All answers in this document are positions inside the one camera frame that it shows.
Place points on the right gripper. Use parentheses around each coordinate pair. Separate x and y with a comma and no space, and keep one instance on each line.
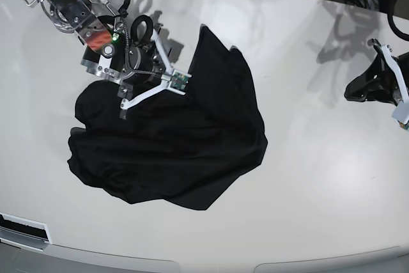
(142,61)

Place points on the black t-shirt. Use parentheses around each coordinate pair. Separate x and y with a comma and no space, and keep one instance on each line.
(185,149)

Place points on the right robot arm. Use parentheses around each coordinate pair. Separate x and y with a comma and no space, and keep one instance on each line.
(115,51)

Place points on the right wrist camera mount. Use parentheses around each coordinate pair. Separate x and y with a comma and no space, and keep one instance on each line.
(162,75)

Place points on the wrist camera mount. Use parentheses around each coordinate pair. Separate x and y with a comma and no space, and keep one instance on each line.
(162,75)
(399,67)

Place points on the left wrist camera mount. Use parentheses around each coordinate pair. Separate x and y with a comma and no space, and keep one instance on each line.
(399,67)

